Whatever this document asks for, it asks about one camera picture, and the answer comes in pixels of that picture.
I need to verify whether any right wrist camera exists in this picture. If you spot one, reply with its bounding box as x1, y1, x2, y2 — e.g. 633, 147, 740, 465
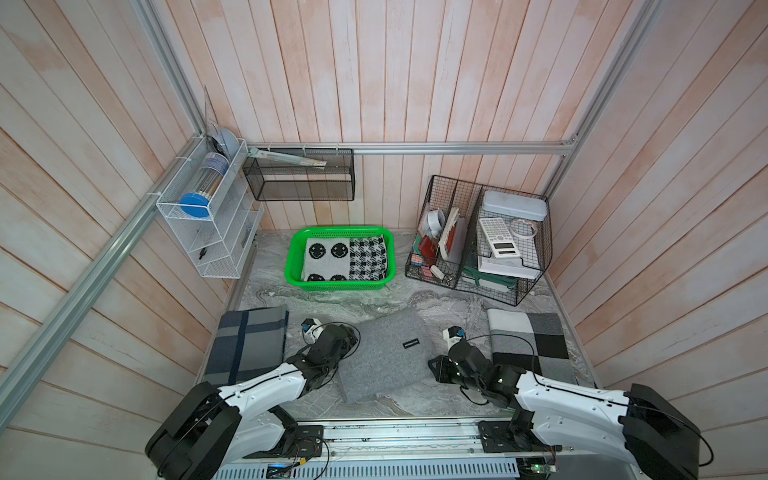
442, 326, 466, 348

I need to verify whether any black wire desk organizer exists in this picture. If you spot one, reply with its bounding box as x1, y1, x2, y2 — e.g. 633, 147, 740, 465
405, 175, 552, 306

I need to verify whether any white flat box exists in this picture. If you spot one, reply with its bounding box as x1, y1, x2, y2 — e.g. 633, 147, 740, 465
477, 239, 542, 280

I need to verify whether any black mesh wall basket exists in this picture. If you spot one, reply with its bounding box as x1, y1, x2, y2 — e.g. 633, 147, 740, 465
243, 147, 356, 202

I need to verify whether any plain grey scarf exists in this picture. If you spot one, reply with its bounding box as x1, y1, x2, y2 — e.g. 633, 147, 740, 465
337, 308, 436, 404

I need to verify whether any grey round disc on shelf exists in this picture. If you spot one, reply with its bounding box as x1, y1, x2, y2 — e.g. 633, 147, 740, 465
208, 127, 240, 160

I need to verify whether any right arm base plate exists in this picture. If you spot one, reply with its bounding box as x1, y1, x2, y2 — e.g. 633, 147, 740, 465
477, 420, 562, 453

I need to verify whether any roll of clear tape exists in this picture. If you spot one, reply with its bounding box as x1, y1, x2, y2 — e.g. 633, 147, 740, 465
510, 218, 538, 240

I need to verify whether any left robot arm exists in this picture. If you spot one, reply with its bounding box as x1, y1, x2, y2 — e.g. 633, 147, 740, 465
145, 322, 361, 479

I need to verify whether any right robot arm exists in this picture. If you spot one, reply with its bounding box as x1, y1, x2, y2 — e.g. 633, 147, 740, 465
428, 337, 706, 479

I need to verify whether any red notebook in organizer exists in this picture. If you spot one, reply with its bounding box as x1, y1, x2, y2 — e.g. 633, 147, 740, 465
416, 236, 439, 266

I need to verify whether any white plastic lidded container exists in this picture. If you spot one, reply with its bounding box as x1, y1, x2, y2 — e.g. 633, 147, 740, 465
482, 191, 548, 222

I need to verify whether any black white grey checked scarf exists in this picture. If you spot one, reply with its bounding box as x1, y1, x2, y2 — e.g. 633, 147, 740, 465
487, 309, 576, 384

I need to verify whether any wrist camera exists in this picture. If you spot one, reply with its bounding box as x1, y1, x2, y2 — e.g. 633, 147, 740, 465
301, 318, 324, 345
442, 326, 466, 348

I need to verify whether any white smiley checkered scarf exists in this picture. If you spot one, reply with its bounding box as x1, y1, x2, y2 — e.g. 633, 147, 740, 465
301, 235, 388, 282

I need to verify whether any white calculator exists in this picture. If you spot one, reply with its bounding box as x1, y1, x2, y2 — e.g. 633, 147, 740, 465
478, 217, 521, 259

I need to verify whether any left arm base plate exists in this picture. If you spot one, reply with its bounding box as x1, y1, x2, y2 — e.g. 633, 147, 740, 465
245, 424, 324, 459

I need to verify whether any grey blue plaid scarf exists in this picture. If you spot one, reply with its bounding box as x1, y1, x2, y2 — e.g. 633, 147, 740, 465
202, 306, 289, 387

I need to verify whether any aluminium front rail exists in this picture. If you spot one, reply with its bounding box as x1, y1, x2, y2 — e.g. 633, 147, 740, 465
210, 418, 643, 479

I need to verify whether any white tape roll in organizer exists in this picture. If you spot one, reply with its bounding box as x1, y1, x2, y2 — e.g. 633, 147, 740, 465
419, 208, 445, 240

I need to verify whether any green plastic basket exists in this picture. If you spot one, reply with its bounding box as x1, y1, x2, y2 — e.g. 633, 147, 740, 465
284, 226, 396, 291

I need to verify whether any white ruler on mesh basket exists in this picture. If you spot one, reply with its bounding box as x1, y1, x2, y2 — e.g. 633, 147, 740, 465
248, 147, 327, 168

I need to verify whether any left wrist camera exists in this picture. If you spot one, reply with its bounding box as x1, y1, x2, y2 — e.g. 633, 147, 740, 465
301, 318, 324, 345

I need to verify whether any white wire wall shelf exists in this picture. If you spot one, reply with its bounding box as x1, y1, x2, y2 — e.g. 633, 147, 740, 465
156, 138, 264, 279

